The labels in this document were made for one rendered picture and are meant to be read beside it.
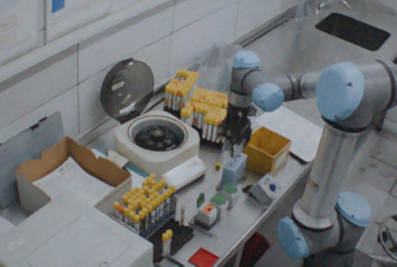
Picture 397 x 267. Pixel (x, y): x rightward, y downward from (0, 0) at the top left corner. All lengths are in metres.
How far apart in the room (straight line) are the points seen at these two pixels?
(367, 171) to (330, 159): 2.37
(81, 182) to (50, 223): 0.48
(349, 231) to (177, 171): 0.66
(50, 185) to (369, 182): 2.28
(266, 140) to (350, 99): 0.94
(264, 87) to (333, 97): 0.36
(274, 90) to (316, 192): 0.32
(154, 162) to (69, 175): 0.28
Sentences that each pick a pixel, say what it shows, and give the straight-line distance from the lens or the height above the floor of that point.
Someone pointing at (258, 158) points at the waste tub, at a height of 0.94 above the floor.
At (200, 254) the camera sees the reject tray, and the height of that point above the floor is 0.88.
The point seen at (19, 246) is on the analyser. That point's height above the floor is 1.17.
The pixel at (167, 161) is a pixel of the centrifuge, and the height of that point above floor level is 0.98.
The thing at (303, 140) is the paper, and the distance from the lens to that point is 2.09.
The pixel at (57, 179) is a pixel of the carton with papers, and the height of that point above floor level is 0.94.
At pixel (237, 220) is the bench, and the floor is 0.87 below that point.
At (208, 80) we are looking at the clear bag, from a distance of 2.21.
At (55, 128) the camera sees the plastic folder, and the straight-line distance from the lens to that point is 1.77.
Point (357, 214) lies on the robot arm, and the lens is 1.41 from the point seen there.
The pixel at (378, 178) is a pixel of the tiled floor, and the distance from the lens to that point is 3.54.
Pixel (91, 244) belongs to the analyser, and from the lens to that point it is 1.21.
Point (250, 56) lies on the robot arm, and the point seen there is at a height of 1.38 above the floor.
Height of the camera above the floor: 2.08
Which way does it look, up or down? 34 degrees down
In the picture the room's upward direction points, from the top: 7 degrees clockwise
